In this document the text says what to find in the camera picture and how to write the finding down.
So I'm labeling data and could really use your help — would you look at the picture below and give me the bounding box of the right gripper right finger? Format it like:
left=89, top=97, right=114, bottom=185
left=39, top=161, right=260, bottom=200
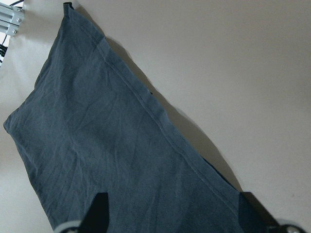
left=238, top=192, right=279, bottom=233

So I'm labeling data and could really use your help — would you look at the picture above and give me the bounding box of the aluminium frame post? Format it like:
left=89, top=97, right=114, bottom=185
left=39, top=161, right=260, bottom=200
left=0, top=3, right=25, bottom=36

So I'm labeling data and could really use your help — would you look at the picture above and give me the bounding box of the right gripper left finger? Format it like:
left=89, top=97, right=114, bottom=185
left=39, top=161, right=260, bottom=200
left=79, top=193, right=109, bottom=233

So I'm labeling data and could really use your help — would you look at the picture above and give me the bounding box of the black printed t-shirt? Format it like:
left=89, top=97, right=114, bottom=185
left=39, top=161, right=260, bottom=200
left=3, top=3, right=242, bottom=233

